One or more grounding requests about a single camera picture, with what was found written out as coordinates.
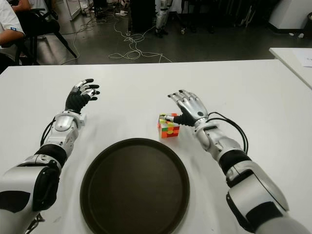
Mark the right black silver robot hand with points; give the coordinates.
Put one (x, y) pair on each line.
(192, 107)

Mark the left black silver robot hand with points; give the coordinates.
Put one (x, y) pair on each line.
(74, 101)

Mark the multicolour Rubik's cube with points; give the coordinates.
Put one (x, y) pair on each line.
(169, 130)

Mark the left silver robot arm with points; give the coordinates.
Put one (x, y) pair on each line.
(19, 175)

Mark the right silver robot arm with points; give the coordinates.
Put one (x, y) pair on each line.
(258, 187)

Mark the dark brown round plate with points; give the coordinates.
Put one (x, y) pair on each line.
(135, 187)

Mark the black chair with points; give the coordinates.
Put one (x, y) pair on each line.
(46, 24)

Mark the black tripod legs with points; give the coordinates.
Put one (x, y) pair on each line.
(195, 14)

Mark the silver humanoid robot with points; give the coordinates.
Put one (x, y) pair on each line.
(162, 17)

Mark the white power strip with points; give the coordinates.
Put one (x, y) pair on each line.
(122, 13)

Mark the seated person in white shirt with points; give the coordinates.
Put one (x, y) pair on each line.
(7, 22)

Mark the grey folded stand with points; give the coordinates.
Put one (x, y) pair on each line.
(246, 15)

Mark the white side table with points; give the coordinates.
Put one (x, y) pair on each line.
(290, 63)

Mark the white cabinet with black base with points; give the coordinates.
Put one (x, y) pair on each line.
(290, 12)

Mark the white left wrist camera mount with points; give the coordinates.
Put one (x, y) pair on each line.
(83, 120)

